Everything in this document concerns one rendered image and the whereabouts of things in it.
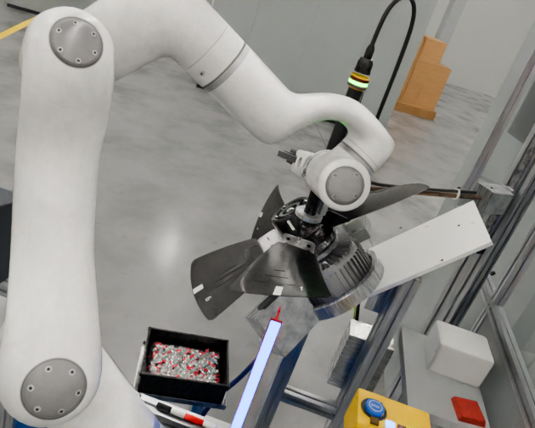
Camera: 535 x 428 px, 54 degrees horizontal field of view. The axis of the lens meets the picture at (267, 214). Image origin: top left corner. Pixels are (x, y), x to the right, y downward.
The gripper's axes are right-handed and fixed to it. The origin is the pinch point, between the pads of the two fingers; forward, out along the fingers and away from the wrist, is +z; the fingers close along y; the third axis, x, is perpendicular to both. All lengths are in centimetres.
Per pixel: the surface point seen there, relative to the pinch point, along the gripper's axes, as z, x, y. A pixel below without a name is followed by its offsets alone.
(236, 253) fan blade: 31.3, -32.5, -5.2
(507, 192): 37, 9, 66
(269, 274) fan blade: 3.0, -27.3, 0.3
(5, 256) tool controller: -2, -39, -54
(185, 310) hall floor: 159, -106, -6
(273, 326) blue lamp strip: -13.4, -32.4, 1.5
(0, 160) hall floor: 269, -84, -156
